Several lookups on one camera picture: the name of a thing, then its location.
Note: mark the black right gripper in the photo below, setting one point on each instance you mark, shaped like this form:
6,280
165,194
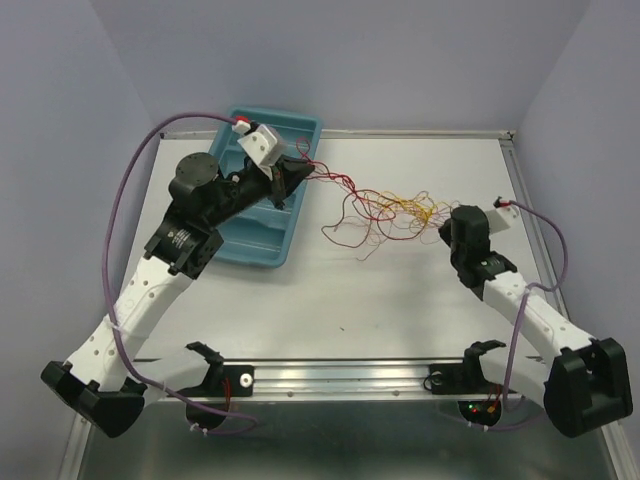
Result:
445,231

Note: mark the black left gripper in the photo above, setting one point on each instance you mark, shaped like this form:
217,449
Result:
286,174

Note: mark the teal plastic compartment tray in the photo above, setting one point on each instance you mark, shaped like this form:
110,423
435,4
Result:
261,236

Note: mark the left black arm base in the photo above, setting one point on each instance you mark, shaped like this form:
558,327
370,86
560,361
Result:
220,384

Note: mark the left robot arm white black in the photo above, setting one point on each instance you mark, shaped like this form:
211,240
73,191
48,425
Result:
99,381

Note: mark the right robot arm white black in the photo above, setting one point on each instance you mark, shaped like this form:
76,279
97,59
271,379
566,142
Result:
579,381

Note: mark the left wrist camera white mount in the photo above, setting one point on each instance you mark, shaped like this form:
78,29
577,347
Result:
260,142

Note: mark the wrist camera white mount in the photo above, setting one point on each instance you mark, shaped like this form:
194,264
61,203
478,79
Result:
260,142
502,216

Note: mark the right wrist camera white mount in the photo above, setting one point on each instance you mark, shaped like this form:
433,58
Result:
502,216

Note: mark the aluminium mounting rail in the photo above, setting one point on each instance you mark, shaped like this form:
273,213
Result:
373,380

